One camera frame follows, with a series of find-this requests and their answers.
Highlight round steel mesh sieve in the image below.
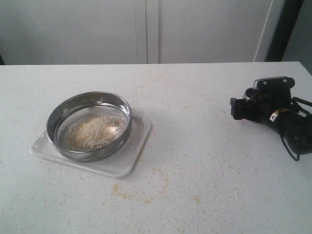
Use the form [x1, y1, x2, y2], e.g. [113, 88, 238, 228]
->
[46, 91, 133, 163]

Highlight pile of beige sand grains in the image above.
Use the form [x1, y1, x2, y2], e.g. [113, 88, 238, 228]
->
[65, 115, 123, 151]

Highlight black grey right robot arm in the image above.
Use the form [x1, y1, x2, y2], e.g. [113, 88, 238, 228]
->
[230, 81, 312, 161]

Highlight white cabinet with doors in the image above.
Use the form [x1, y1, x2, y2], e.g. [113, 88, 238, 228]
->
[0, 0, 285, 65]

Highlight white rectangular plastic tray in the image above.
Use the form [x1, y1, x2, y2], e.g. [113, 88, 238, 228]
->
[30, 111, 152, 178]

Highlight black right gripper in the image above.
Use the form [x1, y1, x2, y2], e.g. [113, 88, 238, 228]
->
[230, 82, 296, 124]

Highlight stainless steel cup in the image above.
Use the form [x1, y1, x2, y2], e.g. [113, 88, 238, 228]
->
[243, 88, 257, 100]

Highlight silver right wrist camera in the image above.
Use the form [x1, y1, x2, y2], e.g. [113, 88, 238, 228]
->
[253, 76, 295, 92]

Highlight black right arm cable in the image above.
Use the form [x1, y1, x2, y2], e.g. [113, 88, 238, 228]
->
[279, 97, 312, 162]

